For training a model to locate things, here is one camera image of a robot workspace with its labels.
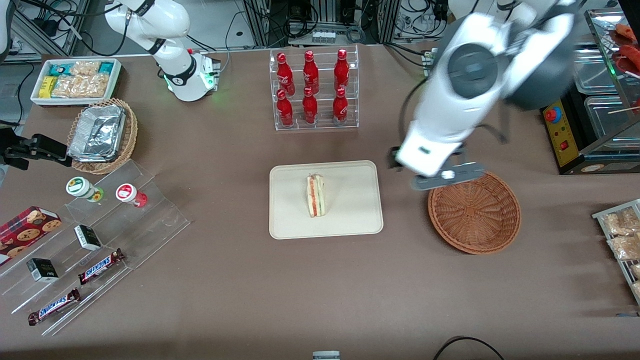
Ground triangular sandwich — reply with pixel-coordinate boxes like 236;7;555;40
306;173;327;218

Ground red lid cup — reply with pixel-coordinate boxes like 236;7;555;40
115;183;148;208

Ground red cola bottle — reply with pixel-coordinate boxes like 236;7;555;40
276;52;296;96
333;48;350;93
276;89;294;127
302;50;320;95
302;87;319;125
332;87;349;124

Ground brown wicker basket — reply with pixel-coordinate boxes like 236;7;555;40
427;171;522;255

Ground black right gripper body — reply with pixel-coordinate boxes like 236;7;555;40
0;127;35;171

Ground green lid cup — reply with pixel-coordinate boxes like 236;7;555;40
66;176;105;203

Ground stacked foil trays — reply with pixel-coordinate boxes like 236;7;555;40
67;104;127;163

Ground orange fried food piece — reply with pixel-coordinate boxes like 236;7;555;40
618;44;640;65
615;23;640;44

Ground clear acrylic stepped display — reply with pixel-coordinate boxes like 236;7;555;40
0;159;191;337

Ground black looped cable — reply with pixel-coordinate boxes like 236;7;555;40
432;336;506;360

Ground red cookie box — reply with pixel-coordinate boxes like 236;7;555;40
0;206;63;267

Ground white snack bin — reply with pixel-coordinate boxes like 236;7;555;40
30;58;123;108

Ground grey wire rack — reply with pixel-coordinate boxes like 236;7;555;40
592;199;640;307

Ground Snickers bar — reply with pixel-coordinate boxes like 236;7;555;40
27;288;81;327
77;248;126;286

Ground clear cracker bag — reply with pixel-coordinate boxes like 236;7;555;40
52;74;110;99
70;61;101;77

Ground small black box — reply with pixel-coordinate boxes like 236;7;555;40
26;258;60;283
74;224;103;252

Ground cream plastic tray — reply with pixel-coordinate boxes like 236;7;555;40
269;160;384;240

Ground light wicker basket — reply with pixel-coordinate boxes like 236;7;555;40
66;98;139;175

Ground black food warmer cabinet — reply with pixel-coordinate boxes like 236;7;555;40
541;7;640;176

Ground clear acrylic bottle rack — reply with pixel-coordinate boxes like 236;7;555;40
269;45;360;132

